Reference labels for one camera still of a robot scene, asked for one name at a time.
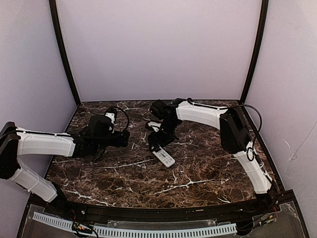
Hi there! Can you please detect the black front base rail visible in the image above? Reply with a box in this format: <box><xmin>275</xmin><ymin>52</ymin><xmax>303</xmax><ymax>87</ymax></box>
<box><xmin>46</xmin><ymin>199</ymin><xmax>277</xmax><ymax>224</ymax></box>

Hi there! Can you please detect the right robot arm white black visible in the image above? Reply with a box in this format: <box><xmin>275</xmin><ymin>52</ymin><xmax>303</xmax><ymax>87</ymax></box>
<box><xmin>146</xmin><ymin>98</ymin><xmax>275</xmax><ymax>197</ymax></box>

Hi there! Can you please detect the white remote control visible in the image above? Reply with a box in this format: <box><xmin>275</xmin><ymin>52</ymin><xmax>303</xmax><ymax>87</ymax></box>
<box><xmin>151</xmin><ymin>146</ymin><xmax>175</xmax><ymax>168</ymax></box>

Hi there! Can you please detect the right black frame post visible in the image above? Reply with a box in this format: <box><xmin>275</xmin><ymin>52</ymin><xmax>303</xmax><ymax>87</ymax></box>
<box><xmin>240</xmin><ymin>0</ymin><xmax>269</xmax><ymax>104</ymax></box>

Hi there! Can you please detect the left black frame post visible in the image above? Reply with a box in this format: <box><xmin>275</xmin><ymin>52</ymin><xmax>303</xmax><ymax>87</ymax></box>
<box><xmin>49</xmin><ymin>0</ymin><xmax>81</xmax><ymax>107</ymax></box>

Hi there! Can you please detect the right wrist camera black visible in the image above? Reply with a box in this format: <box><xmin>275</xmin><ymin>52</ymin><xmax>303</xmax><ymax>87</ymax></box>
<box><xmin>149</xmin><ymin>100</ymin><xmax>166</xmax><ymax>120</ymax></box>

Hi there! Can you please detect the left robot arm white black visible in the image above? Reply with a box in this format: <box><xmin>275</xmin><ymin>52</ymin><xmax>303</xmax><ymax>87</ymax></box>
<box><xmin>0</xmin><ymin>121</ymin><xmax>130</xmax><ymax>203</ymax></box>

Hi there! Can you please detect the black frame post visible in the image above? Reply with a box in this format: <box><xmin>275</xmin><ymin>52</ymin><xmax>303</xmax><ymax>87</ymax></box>
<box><xmin>240</xmin><ymin>0</ymin><xmax>269</xmax><ymax>104</ymax></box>
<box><xmin>49</xmin><ymin>0</ymin><xmax>81</xmax><ymax>107</ymax></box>

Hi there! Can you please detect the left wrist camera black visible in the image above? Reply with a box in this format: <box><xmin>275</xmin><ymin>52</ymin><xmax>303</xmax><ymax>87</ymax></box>
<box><xmin>88</xmin><ymin>115</ymin><xmax>113</xmax><ymax>136</ymax></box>

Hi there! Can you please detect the left camera black cable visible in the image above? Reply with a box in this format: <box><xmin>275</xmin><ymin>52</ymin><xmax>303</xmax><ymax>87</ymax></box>
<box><xmin>106</xmin><ymin>106</ymin><xmax>131</xmax><ymax>136</ymax></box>

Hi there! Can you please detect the white slotted cable duct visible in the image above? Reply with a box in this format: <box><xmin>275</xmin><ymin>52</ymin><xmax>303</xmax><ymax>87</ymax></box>
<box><xmin>32</xmin><ymin>212</ymin><xmax>237</xmax><ymax>238</ymax></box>

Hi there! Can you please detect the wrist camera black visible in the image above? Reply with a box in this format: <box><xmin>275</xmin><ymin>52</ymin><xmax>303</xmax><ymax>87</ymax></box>
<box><xmin>88</xmin><ymin>115</ymin><xmax>113</xmax><ymax>136</ymax></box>
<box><xmin>149</xmin><ymin>100</ymin><xmax>166</xmax><ymax>120</ymax></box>

